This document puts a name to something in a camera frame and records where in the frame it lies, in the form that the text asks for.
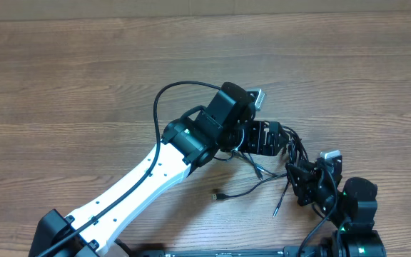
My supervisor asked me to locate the black USB-C cable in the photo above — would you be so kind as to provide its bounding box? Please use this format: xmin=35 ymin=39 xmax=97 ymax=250
xmin=232 ymin=124 xmax=310 ymax=218

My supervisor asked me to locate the black USB-A cable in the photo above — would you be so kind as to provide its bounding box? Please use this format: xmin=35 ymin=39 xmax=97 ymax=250
xmin=211 ymin=135 xmax=299 ymax=201

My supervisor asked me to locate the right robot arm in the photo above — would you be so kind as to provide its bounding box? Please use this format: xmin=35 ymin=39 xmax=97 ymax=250
xmin=285 ymin=155 xmax=387 ymax=257

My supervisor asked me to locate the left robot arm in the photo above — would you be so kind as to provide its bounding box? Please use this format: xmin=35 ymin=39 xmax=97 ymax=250
xmin=29 ymin=82 xmax=289 ymax=256

